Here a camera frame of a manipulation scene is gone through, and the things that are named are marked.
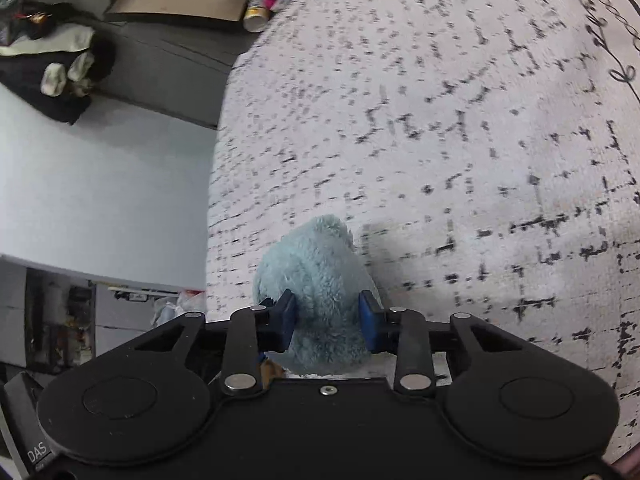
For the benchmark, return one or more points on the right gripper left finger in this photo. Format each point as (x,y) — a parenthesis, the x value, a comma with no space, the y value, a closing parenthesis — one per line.
(253,332)

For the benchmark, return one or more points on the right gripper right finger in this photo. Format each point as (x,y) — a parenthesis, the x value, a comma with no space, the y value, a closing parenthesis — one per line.
(403,333)

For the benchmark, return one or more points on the grey plush slipper toy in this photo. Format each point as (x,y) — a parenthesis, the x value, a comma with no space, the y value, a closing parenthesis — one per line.
(317,262)

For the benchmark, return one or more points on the white plastic bag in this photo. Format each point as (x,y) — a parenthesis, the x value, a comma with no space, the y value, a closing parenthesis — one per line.
(169,307)

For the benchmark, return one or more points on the white cabinet with shelves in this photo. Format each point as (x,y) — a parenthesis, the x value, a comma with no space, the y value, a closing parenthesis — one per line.
(51,322)

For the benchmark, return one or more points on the white black patterned bed cover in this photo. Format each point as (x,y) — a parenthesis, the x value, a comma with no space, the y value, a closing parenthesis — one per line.
(483,153)

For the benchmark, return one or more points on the paper cup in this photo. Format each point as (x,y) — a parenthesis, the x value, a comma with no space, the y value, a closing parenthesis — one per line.
(256,17)

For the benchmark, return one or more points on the clothes hanging on door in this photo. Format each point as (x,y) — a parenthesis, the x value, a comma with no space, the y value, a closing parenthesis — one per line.
(51,58)

